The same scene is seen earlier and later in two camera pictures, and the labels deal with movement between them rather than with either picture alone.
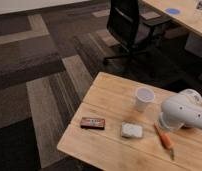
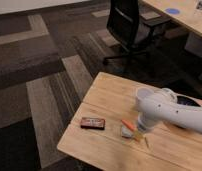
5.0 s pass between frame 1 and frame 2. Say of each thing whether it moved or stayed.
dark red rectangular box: stayed
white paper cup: stayed
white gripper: moved
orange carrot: moved
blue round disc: stayed
